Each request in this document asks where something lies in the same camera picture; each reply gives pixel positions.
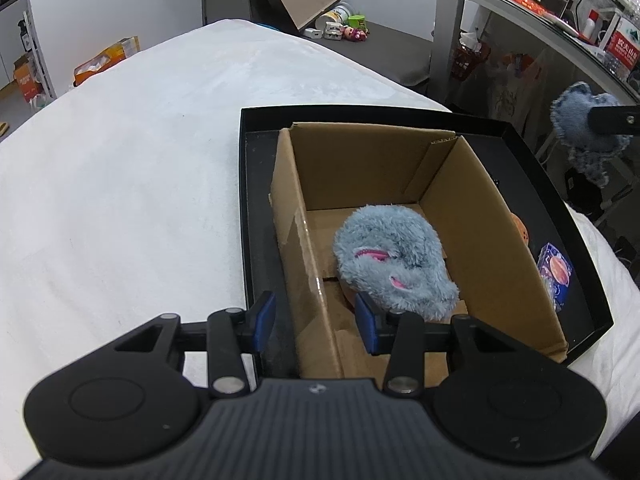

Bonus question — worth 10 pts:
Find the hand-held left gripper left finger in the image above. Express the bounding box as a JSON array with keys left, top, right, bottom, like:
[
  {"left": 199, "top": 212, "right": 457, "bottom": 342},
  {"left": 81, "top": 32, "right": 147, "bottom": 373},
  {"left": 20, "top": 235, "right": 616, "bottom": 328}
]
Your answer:
[{"left": 114, "top": 291, "right": 277, "bottom": 397}]

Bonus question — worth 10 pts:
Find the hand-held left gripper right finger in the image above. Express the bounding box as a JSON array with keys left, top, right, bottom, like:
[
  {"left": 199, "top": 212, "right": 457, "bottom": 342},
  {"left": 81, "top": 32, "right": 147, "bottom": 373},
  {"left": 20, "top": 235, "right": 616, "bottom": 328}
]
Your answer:
[{"left": 355, "top": 292, "right": 522, "bottom": 397}]

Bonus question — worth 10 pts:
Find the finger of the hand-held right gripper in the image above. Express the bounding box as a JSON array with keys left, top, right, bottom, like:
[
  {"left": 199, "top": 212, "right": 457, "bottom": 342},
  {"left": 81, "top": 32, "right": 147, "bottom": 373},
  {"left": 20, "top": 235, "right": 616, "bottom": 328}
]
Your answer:
[{"left": 587, "top": 104, "right": 640, "bottom": 137}]

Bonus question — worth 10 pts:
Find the blue denim soft toy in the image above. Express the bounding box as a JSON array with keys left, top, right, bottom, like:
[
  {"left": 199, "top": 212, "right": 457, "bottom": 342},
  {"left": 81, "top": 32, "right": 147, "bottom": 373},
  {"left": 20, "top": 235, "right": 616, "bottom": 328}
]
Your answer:
[{"left": 550, "top": 81, "right": 633, "bottom": 187}]

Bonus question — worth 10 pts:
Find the grey fluffy plush toy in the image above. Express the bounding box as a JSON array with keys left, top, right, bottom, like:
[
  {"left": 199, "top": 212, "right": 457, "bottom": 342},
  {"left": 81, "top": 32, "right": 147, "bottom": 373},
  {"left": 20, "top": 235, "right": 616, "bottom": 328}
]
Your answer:
[{"left": 332, "top": 203, "right": 460, "bottom": 322}]

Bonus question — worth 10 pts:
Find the black shallow tray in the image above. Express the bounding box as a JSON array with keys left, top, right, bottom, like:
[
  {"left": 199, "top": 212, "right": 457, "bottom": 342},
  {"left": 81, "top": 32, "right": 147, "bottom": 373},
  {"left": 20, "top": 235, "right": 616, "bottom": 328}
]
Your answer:
[{"left": 239, "top": 105, "right": 615, "bottom": 381}]

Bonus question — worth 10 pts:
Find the orange dotted soft ball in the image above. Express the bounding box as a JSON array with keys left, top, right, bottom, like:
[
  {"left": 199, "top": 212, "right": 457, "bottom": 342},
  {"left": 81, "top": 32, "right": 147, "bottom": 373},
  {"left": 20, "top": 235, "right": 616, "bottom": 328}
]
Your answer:
[{"left": 510, "top": 212, "right": 531, "bottom": 252}]

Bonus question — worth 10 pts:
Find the blue snack packet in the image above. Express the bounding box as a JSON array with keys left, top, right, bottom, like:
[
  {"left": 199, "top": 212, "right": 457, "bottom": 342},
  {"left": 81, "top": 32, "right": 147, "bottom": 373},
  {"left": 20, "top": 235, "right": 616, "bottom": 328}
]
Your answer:
[{"left": 536, "top": 242, "right": 573, "bottom": 311}]

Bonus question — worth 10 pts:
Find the brown cardboard box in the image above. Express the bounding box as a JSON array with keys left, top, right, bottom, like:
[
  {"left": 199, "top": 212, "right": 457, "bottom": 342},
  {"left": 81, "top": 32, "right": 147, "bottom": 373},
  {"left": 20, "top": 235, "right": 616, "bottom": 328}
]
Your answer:
[{"left": 270, "top": 121, "right": 569, "bottom": 381}]

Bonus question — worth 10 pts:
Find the white bottle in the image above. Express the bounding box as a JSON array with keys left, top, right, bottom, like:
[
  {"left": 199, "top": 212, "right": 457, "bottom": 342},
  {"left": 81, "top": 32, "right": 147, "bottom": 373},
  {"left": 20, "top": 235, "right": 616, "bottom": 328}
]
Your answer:
[{"left": 580, "top": 10, "right": 601, "bottom": 43}]

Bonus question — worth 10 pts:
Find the white plastic bag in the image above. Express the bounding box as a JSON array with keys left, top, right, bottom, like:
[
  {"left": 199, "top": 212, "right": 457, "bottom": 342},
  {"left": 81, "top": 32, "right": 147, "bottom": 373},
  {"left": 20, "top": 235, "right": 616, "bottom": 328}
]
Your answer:
[{"left": 487, "top": 55, "right": 547, "bottom": 131}]

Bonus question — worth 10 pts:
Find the red plastic basket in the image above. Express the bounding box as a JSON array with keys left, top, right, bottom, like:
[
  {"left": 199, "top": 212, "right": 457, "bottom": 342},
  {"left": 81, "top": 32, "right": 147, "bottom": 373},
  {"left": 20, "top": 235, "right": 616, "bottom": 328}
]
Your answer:
[{"left": 452, "top": 42, "right": 493, "bottom": 83}]

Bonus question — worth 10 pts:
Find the glass top metal desk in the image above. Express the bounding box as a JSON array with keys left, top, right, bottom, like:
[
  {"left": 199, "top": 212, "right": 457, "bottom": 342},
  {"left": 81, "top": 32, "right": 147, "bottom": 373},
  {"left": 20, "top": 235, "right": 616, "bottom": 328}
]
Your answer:
[{"left": 430, "top": 0, "right": 640, "bottom": 108}]

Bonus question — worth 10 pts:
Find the white can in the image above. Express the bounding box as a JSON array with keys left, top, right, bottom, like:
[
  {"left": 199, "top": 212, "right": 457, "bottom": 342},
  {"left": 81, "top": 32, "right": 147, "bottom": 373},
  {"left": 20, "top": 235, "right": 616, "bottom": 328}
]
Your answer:
[{"left": 316, "top": 4, "right": 352, "bottom": 28}]

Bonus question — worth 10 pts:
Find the orange bag on floor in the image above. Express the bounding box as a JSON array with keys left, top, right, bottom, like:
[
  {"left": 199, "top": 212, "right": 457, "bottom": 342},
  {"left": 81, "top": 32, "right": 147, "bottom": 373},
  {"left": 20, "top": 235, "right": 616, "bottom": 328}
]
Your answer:
[{"left": 74, "top": 36, "right": 140, "bottom": 86}]

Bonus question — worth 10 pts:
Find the orange carton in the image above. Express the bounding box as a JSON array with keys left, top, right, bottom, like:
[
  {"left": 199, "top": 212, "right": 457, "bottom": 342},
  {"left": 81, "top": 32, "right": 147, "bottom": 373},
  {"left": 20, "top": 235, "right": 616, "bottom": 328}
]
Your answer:
[{"left": 12, "top": 55, "right": 43, "bottom": 98}]

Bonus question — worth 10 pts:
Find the white shelf rack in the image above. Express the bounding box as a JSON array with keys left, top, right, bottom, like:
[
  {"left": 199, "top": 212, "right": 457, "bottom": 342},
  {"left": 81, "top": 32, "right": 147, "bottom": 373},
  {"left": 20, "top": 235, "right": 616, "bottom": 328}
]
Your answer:
[{"left": 0, "top": 0, "right": 56, "bottom": 101}]

